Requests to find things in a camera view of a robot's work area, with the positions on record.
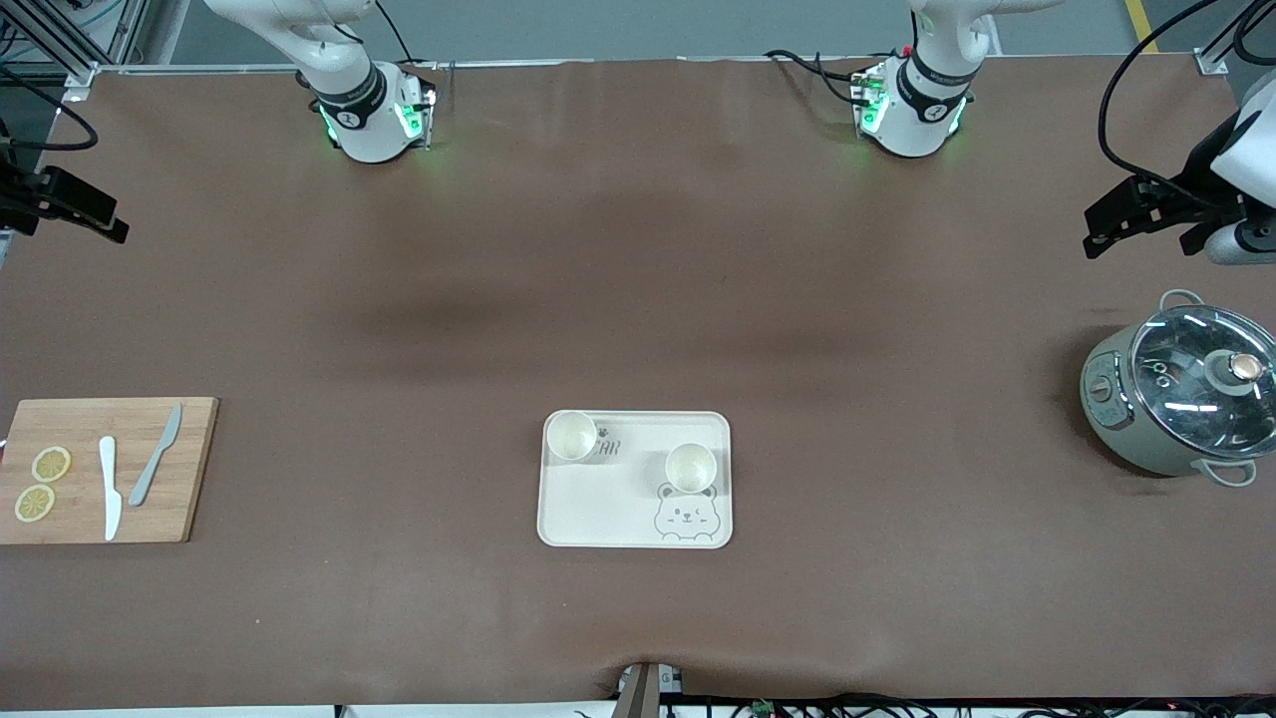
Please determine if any white paper cup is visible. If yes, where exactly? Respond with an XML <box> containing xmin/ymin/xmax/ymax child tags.
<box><xmin>545</xmin><ymin>410</ymin><xmax>599</xmax><ymax>463</ymax></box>

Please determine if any white plastic cup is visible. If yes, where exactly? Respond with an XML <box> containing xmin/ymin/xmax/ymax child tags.
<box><xmin>663</xmin><ymin>442</ymin><xmax>719</xmax><ymax>495</ymax></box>

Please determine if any white tray with bear print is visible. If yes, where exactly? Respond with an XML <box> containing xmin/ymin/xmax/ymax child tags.
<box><xmin>536</xmin><ymin>410</ymin><xmax>734</xmax><ymax>549</ymax></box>

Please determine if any white plastic knife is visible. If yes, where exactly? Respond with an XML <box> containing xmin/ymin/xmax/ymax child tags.
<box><xmin>98</xmin><ymin>436</ymin><xmax>124</xmax><ymax>542</ymax></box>

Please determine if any grey plastic knife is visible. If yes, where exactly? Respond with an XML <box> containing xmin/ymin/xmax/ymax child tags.
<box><xmin>128</xmin><ymin>403</ymin><xmax>184</xmax><ymax>508</ymax></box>

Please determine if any sage green electric cooking pot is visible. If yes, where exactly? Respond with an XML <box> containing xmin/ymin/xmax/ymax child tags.
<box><xmin>1080</xmin><ymin>289</ymin><xmax>1276</xmax><ymax>488</ymax></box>

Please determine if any black arm base cable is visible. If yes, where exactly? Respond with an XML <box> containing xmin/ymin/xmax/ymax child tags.
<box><xmin>765</xmin><ymin>48</ymin><xmax>878</xmax><ymax>106</ymax></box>

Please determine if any aluminium frame profile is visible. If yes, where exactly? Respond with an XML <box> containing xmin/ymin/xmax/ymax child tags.
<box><xmin>1191</xmin><ymin>0</ymin><xmax>1276</xmax><ymax>76</ymax></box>
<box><xmin>0</xmin><ymin>0</ymin><xmax>151</xmax><ymax>101</ymax></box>

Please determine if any metal mount bracket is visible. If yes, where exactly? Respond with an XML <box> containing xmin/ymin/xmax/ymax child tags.
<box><xmin>610</xmin><ymin>661</ymin><xmax>684</xmax><ymax>718</ymax></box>

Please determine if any glass pot lid with knob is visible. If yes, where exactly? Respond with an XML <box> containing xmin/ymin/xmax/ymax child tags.
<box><xmin>1128</xmin><ymin>304</ymin><xmax>1276</xmax><ymax>462</ymax></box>

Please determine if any wooden cutting board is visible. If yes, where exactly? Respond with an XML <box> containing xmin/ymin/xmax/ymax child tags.
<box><xmin>0</xmin><ymin>397</ymin><xmax>220</xmax><ymax>545</ymax></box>

